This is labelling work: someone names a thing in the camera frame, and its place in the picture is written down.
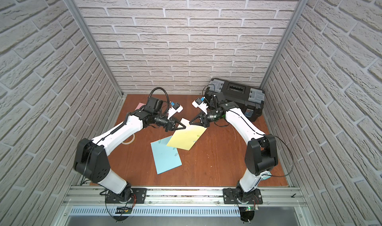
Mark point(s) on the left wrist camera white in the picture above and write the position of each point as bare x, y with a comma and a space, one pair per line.
174, 108

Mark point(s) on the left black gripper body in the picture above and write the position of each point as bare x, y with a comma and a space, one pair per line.
173, 124

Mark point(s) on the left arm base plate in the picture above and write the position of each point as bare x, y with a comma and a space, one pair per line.
129, 196

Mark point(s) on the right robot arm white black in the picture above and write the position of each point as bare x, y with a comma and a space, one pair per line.
261, 152

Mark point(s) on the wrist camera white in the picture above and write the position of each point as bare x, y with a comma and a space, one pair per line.
174, 108
199, 103

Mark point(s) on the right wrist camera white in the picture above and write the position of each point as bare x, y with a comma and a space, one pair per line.
199, 103

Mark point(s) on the left corner aluminium post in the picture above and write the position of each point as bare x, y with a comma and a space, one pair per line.
81, 22

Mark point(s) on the right corner aluminium post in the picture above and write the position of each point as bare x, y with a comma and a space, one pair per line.
285, 38

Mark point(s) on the clear tape roll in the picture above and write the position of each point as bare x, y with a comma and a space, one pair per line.
130, 140

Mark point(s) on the corner aluminium post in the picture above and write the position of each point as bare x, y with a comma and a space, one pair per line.
285, 38
81, 22

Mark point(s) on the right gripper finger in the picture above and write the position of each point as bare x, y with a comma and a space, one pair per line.
196, 120
195, 124

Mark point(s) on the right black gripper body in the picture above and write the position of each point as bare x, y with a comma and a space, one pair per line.
206, 119

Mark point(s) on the yellow paper sheet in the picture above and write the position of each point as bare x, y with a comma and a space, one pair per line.
186, 138

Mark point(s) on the light blue paper sheet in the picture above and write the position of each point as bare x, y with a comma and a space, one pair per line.
164, 156

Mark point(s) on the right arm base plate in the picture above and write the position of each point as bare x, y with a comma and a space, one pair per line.
237, 196

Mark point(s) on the black plastic toolbox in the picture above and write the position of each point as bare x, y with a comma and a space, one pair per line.
250, 100

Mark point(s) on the small teal card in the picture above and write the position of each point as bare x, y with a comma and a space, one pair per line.
265, 175

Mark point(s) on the pink paper sheet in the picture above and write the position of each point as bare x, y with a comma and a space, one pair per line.
140, 106

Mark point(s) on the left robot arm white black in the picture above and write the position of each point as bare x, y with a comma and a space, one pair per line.
91, 158

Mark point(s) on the aluminium front rail frame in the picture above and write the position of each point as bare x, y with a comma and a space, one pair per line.
178, 202

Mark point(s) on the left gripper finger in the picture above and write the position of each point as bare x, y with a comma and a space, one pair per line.
178, 128
180, 124

